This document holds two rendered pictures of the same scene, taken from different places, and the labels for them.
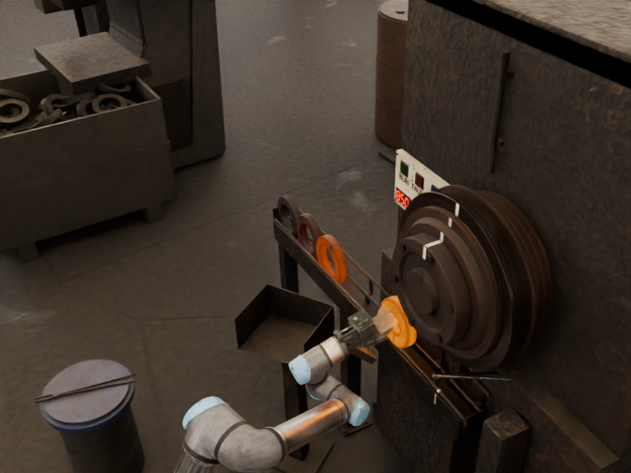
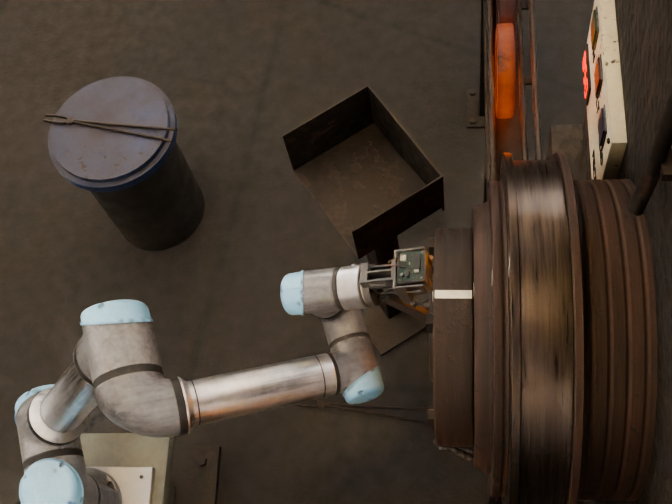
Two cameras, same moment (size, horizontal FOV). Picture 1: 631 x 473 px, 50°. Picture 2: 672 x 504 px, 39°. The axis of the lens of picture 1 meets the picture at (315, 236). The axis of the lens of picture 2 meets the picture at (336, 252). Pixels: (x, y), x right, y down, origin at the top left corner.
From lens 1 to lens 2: 1.06 m
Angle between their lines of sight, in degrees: 39
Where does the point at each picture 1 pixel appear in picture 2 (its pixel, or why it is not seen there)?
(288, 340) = (368, 190)
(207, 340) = (365, 62)
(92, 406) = (104, 158)
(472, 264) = (486, 383)
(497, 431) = not seen: outside the picture
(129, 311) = not seen: outside the picture
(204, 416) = (95, 331)
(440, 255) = (447, 329)
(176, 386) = (290, 124)
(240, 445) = (116, 403)
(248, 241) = not seen: outside the picture
